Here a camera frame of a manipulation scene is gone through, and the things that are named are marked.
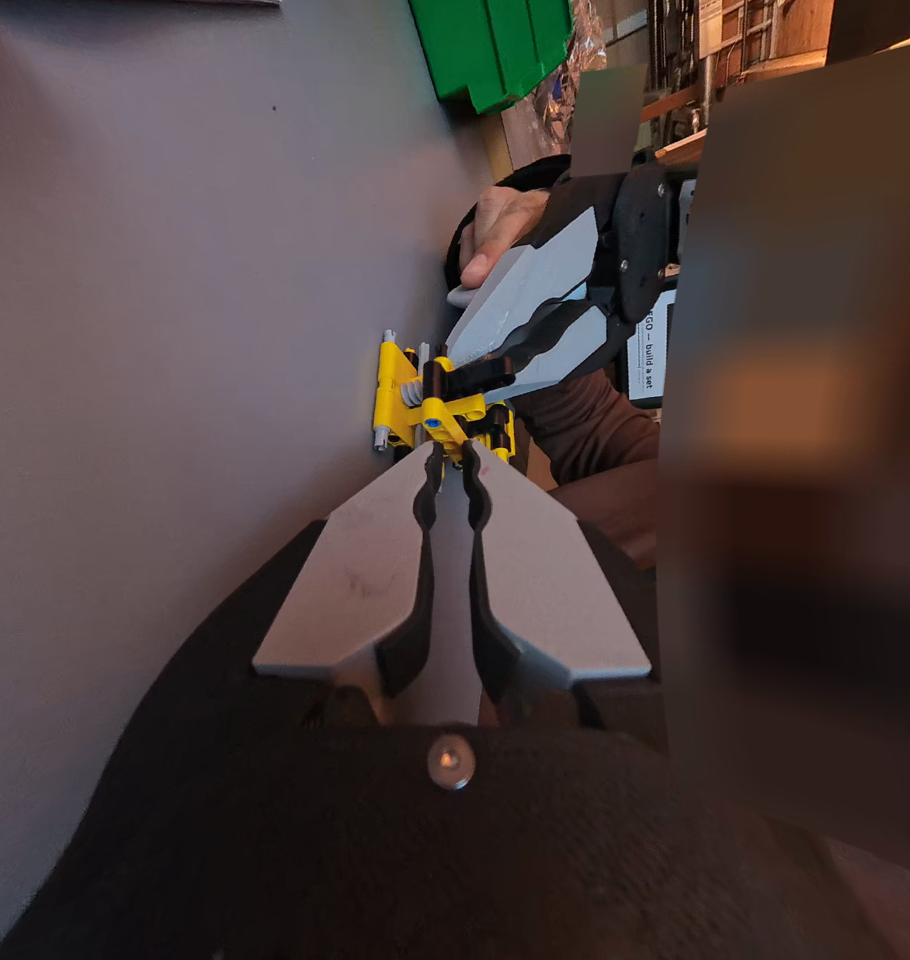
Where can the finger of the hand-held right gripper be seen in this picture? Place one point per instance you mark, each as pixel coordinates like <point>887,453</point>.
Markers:
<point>575,345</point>
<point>530,285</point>

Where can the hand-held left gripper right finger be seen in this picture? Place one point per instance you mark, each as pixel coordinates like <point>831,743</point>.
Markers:
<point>552,585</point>

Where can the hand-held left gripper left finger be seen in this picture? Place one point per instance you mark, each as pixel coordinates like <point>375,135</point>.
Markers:
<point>350,577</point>

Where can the yellow and black lego model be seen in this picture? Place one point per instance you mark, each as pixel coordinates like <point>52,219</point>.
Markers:
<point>395,390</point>

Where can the person's right hand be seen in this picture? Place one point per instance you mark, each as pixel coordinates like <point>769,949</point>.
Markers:
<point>500,225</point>

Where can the crinkled foil sheet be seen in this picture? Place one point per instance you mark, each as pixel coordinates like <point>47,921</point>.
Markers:
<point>552,97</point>

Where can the green plastic bin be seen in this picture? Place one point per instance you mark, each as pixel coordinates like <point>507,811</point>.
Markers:
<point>492,45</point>

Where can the wooden shelf unit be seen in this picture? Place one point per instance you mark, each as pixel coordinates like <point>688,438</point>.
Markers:
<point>792,30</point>

